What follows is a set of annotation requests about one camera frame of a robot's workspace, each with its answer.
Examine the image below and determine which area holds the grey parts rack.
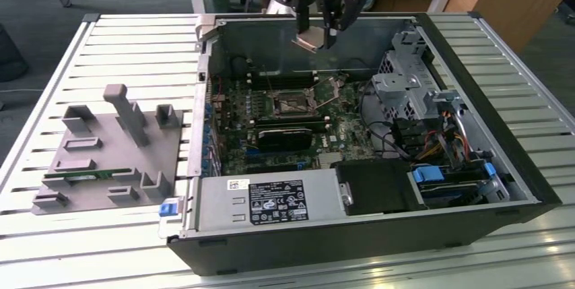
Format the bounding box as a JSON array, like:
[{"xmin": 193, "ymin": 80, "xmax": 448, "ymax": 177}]
[{"xmin": 29, "ymin": 84, "xmax": 189, "ymax": 216}]

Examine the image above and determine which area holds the CPU socket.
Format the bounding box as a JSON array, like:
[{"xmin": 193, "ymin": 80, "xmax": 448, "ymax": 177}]
[{"xmin": 266, "ymin": 88, "xmax": 322, "ymax": 120}]

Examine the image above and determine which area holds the silver CPU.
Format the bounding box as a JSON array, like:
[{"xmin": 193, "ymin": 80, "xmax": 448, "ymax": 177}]
[{"xmin": 290, "ymin": 27, "xmax": 325, "ymax": 53}]

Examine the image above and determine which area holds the blue case latch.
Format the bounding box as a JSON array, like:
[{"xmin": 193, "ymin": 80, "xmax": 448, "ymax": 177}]
[{"xmin": 158, "ymin": 197, "xmax": 180, "ymax": 218}]

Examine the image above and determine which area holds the silver power supply black label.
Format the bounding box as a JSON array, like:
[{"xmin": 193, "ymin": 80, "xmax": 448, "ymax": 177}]
[{"xmin": 181, "ymin": 169, "xmax": 349, "ymax": 238}]

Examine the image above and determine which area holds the green RAM stick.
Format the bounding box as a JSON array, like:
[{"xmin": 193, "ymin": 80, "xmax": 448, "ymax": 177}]
[{"xmin": 43, "ymin": 166, "xmax": 136, "ymax": 181}]

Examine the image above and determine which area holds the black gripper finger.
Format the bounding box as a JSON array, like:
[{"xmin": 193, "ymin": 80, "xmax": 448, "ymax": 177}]
[
  {"xmin": 294, "ymin": 0, "xmax": 312, "ymax": 39},
  {"xmin": 320, "ymin": 0, "xmax": 374, "ymax": 50}
]

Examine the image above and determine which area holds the silver chipset heatsink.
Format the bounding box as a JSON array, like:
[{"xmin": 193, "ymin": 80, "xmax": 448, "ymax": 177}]
[{"xmin": 317, "ymin": 153, "xmax": 342, "ymax": 169}]

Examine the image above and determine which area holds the black plastic shroud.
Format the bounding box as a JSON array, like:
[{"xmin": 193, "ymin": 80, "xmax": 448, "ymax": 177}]
[{"xmin": 334, "ymin": 160, "xmax": 425, "ymax": 216}]

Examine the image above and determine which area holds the black graphics card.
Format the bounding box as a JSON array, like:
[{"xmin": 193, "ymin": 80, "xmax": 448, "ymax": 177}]
[{"xmin": 249, "ymin": 127, "xmax": 313, "ymax": 152}]

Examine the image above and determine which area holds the black RAM slot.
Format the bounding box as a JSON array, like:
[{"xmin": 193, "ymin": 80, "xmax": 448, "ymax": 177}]
[
  {"xmin": 246, "ymin": 76, "xmax": 320, "ymax": 88},
  {"xmin": 250, "ymin": 122, "xmax": 330, "ymax": 132},
  {"xmin": 250, "ymin": 116, "xmax": 329, "ymax": 125}
]

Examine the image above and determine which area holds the green motherboard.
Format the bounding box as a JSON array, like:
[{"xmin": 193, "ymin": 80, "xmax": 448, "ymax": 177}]
[{"xmin": 204, "ymin": 73, "xmax": 378, "ymax": 177}]

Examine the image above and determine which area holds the coloured wire bundle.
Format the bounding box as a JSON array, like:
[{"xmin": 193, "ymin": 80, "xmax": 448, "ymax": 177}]
[{"xmin": 412, "ymin": 109, "xmax": 474, "ymax": 168}]

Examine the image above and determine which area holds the silver drive cage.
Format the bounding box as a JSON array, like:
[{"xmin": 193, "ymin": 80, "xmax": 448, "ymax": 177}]
[{"xmin": 369, "ymin": 31, "xmax": 470, "ymax": 125}]

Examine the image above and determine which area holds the black PC case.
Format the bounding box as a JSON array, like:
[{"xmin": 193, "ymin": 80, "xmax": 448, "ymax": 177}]
[{"xmin": 165, "ymin": 11, "xmax": 562, "ymax": 277}]

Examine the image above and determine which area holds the blue disk carrier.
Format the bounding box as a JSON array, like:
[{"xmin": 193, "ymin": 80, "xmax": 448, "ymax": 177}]
[{"xmin": 410, "ymin": 164, "xmax": 446, "ymax": 186}]

